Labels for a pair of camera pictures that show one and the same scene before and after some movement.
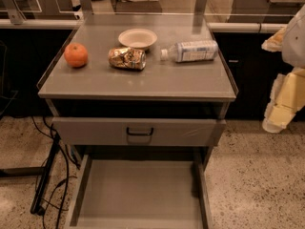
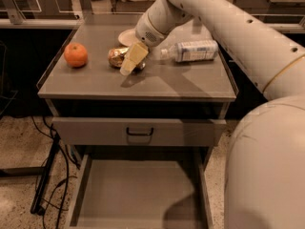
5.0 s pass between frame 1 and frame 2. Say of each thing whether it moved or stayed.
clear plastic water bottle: stayed
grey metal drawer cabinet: stayed
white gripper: moved
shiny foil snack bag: stayed
